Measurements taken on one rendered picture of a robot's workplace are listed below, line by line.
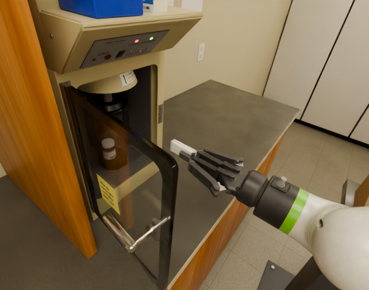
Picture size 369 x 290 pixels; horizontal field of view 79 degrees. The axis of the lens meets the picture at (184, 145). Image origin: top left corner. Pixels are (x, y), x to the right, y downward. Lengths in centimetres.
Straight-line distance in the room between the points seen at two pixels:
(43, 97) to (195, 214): 57
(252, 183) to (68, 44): 40
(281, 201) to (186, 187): 47
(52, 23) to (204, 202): 66
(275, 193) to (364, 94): 305
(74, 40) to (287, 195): 44
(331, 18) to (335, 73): 62
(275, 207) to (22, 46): 46
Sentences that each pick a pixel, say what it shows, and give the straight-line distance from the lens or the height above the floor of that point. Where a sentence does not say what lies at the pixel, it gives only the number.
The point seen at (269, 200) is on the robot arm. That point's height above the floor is 125.
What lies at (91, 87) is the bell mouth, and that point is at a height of 133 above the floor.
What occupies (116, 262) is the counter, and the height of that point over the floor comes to 94.
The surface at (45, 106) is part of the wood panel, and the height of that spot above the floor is 140.
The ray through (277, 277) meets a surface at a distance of 186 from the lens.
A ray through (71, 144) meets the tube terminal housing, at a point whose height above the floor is 123.
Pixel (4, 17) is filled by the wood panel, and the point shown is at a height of 152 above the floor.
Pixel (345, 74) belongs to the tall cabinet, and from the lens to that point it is 340.
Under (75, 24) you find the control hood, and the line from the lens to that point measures 40.
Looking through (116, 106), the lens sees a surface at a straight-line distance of 70.
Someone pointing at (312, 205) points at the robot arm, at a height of 127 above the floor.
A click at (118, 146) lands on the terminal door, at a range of 38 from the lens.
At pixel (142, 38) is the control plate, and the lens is 51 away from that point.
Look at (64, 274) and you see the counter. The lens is 73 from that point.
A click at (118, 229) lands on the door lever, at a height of 121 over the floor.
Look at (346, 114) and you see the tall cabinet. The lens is 353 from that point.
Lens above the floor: 157
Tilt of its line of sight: 37 degrees down
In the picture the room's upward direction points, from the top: 6 degrees clockwise
